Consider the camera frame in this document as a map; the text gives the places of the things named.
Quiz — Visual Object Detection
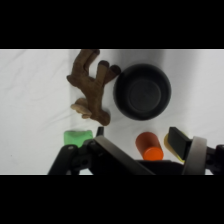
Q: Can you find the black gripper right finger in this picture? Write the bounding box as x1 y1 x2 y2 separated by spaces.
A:
168 126 224 176

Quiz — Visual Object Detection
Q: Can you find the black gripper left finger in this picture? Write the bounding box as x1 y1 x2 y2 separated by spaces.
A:
48 126 156 176

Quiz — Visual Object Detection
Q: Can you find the green triangle block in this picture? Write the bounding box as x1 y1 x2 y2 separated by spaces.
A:
63 129 94 149

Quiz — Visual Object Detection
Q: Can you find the yellow round object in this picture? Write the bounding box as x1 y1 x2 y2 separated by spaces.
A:
163 133 186 164

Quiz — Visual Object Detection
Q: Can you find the orange plastic cup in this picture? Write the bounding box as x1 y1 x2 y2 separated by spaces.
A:
134 131 165 161

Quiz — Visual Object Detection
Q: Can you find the brown plush moose toy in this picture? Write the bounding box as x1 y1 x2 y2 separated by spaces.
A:
66 49 122 127

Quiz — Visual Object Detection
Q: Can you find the black bowl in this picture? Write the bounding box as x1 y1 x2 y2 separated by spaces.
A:
113 63 173 121

